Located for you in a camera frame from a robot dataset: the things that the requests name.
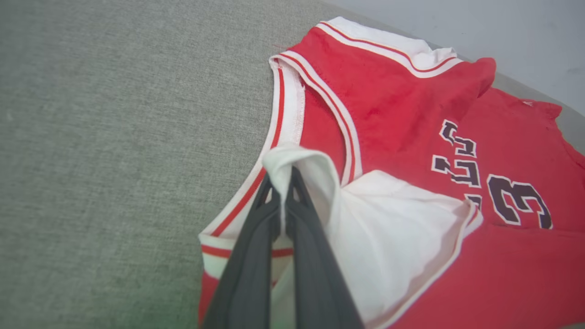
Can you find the red and white basketball jersey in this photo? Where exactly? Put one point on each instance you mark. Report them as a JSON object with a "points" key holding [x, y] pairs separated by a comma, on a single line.
{"points": [[411, 183]]}

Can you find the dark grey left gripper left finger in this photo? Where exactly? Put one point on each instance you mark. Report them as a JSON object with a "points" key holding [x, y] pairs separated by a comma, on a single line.
{"points": [[247, 274]]}

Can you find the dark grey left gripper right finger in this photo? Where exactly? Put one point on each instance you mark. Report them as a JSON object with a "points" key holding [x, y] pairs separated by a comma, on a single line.
{"points": [[315, 274]]}

